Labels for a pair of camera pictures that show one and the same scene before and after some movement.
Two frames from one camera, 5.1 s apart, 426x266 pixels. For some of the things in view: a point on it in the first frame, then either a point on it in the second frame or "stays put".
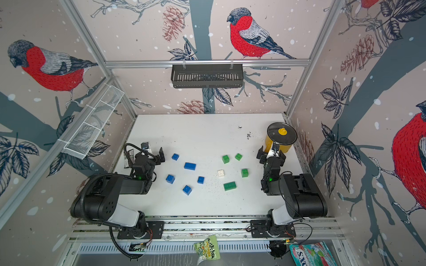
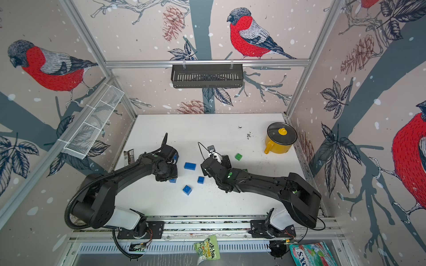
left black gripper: (156, 158) -> (175, 173)
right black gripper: (264, 158) -> (225, 162)
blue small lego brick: (201, 180) stays put
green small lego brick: (238, 156) stays put
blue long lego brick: (189, 165) stays put
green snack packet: (207, 250) stays put
